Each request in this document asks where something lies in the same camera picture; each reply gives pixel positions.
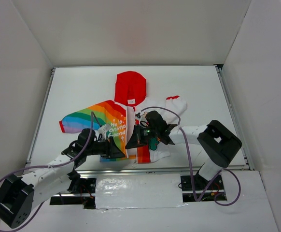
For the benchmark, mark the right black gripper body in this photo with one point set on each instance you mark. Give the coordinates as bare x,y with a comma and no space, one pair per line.
138,134

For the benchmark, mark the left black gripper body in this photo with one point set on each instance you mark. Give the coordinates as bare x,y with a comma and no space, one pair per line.
109,147

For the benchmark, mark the rainbow hooded kids jacket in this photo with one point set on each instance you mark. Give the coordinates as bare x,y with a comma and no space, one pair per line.
129,107

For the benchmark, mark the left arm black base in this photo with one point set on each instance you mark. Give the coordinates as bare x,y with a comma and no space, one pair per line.
83,193

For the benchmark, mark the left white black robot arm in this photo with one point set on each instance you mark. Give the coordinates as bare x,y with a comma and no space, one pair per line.
20,194

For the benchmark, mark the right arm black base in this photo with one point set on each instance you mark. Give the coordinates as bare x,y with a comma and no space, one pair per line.
200,183

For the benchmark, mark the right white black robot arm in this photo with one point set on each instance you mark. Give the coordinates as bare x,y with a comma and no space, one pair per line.
219,143

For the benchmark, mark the white foil covered panel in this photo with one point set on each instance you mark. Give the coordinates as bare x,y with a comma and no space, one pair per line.
138,191

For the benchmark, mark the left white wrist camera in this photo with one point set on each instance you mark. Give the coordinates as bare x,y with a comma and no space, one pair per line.
104,129

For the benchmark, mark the aluminium front rail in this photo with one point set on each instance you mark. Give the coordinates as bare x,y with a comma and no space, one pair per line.
144,171

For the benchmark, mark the aluminium rail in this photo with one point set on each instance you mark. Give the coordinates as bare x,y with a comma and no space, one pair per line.
144,171
29,157
231,107

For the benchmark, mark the aluminium left side rail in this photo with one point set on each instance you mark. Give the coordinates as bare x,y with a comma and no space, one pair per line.
29,157

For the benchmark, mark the aluminium right side rail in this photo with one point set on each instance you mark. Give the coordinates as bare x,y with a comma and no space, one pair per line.
231,107

